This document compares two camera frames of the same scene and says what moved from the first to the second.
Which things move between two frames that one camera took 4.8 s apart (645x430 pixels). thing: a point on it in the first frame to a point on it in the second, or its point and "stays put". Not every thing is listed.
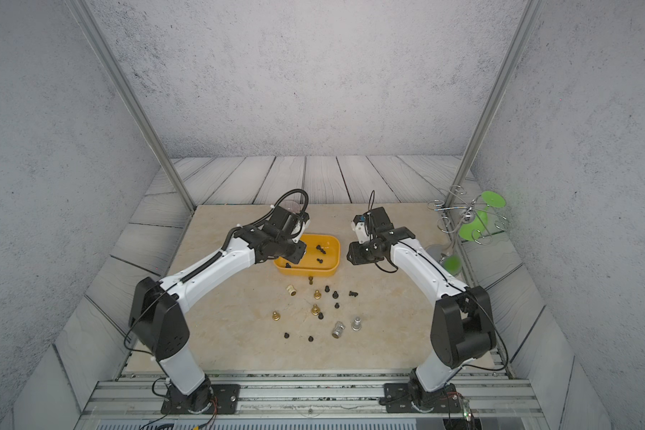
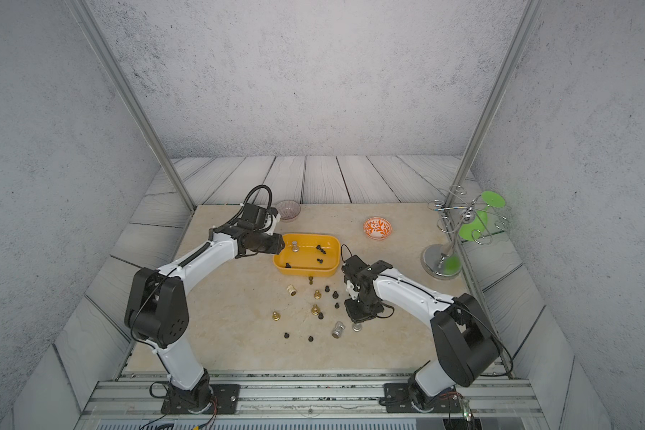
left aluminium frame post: (92, 34) stays put
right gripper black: (356, 257) to (356, 316)
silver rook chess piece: (339, 327) stays put
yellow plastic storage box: (322, 257) stays put
